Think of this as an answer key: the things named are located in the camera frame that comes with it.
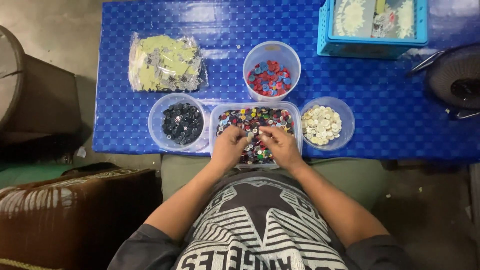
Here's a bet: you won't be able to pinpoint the person's left hand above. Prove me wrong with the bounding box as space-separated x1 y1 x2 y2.
211 125 252 174

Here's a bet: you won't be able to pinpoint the person's right hand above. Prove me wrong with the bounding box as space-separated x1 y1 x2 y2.
259 125 307 174

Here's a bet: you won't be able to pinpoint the rectangular clear plastic container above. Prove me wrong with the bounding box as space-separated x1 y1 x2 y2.
209 101 304 169

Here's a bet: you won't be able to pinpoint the pile of mixed coloured buttons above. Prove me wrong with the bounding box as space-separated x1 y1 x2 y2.
216 107 295 165

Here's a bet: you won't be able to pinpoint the pile of white buttons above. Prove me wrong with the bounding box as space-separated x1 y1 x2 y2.
301 105 343 146

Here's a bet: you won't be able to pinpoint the pile of red blue buttons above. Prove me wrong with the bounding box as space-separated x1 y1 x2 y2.
247 61 292 97

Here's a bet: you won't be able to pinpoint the pile of black buttons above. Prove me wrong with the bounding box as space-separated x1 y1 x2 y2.
161 102 204 145

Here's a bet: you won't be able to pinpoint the round clear container, white buttons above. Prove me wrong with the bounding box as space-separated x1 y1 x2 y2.
300 96 356 151

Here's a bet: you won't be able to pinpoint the round clear container, black buttons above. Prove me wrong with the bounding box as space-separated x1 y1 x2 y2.
148 92 210 152

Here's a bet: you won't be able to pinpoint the tall clear plastic cup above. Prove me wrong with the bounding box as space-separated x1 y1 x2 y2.
242 40 302 103

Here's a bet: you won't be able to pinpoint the grey printed t-shirt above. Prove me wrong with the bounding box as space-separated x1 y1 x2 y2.
107 170 413 270

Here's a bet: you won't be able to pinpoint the clear bag of yellow tags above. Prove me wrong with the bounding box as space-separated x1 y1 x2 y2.
128 32 209 93

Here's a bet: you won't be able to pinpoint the blue checkered tablecloth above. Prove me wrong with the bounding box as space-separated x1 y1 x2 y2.
92 0 480 164

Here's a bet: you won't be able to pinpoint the blue plastic basket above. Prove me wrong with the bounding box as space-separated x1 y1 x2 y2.
317 0 429 59

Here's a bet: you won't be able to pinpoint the black electric fan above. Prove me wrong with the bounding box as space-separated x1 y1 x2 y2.
408 43 480 120

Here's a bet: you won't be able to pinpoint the dark brown chair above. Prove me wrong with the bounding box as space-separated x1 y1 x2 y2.
0 25 84 158

